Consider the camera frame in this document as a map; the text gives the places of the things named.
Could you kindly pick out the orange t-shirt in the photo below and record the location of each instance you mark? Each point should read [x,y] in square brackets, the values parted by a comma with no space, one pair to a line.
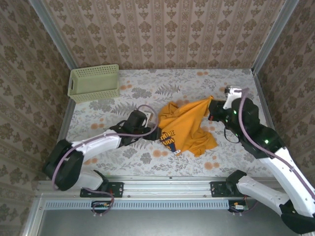
[187,123]

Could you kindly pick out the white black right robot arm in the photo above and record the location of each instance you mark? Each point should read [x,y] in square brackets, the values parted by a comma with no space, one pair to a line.
[285,167]

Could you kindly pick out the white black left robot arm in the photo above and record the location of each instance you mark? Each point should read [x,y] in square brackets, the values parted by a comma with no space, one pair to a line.
[98,145]

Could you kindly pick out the pale green plastic basket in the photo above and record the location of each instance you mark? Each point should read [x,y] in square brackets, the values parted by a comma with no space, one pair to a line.
[93,83]

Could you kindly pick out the floral patterned tablecloth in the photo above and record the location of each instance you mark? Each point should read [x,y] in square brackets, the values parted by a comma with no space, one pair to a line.
[172,81]

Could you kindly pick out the small circuit board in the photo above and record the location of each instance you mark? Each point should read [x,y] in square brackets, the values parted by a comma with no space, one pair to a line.
[103,204]
[238,207]

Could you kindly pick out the grey metal panel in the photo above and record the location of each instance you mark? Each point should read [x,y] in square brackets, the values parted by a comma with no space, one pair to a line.
[160,223]

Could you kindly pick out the aluminium side rail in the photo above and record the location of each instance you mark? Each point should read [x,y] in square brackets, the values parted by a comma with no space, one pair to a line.
[66,118]
[258,86]

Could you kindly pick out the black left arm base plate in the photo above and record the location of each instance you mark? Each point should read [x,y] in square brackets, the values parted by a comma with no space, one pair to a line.
[116,189]

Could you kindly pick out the aluminium mounting rail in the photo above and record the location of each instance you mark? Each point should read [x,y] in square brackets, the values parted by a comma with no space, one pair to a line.
[167,186]

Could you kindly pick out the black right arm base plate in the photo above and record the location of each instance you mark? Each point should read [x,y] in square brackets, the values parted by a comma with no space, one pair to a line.
[219,189]

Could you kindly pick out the aluminium frame post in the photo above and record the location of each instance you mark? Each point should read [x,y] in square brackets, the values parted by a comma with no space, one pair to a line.
[274,34]
[54,34]

